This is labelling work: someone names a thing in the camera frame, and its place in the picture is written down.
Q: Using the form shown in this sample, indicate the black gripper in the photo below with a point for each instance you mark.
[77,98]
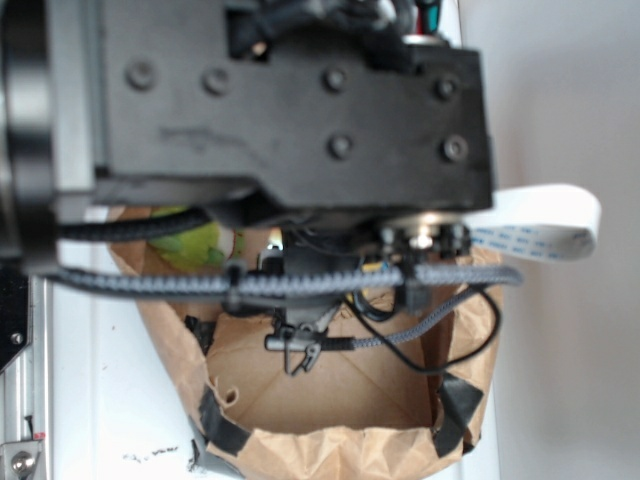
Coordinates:
[287,113]

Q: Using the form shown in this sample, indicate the green sponge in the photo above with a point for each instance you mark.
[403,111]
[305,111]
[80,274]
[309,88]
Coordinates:
[210,245]

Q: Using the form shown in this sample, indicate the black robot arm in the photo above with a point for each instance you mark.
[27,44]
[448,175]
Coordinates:
[51,123]

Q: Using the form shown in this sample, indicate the brown paper bag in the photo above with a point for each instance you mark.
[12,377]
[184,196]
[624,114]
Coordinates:
[359,414]

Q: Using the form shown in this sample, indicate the aluminium frame rail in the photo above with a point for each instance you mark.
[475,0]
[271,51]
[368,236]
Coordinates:
[26,412]

